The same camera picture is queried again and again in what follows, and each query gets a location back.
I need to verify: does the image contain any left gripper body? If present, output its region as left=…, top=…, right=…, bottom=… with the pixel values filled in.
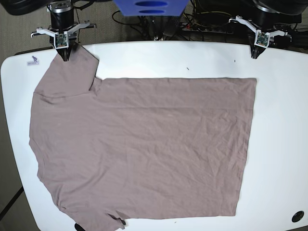
left=229, top=12, right=293, bottom=47

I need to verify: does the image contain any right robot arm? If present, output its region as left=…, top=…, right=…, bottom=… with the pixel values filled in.
left=0, top=0, right=96, bottom=62

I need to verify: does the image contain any mauve T-shirt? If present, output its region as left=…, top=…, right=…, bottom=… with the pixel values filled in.
left=29, top=46, right=257, bottom=231

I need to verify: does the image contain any blue plastic mount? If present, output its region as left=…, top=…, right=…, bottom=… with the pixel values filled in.
left=114, top=0, right=189, bottom=16

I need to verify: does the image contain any black table grommet left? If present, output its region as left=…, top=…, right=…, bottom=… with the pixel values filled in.
left=74, top=223, right=85, bottom=231

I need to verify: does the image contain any small white sticker label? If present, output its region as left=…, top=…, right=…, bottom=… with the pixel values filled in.
left=27, top=56, right=39, bottom=66

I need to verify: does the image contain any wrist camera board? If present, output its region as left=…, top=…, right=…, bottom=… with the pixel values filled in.
left=254, top=30, right=270, bottom=48
left=54, top=33, right=69, bottom=49

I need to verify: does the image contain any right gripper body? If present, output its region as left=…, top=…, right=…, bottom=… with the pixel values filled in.
left=30, top=11, right=96, bottom=48

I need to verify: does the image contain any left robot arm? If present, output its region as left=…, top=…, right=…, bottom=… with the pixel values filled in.
left=229, top=0, right=308, bottom=59

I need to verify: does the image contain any black table grommet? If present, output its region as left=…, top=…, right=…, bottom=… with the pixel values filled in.
left=292, top=211, right=305, bottom=223
left=74, top=223, right=85, bottom=231

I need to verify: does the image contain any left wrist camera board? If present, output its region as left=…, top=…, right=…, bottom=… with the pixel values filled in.
left=254, top=30, right=270, bottom=48

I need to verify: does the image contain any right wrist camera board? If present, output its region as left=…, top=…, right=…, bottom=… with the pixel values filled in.
left=54, top=33, right=69, bottom=49

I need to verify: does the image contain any black table grommet right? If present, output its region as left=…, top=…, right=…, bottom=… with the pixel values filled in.
left=292, top=211, right=305, bottom=223

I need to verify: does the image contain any black power strip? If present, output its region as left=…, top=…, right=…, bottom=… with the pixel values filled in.
left=180, top=23, right=234, bottom=35

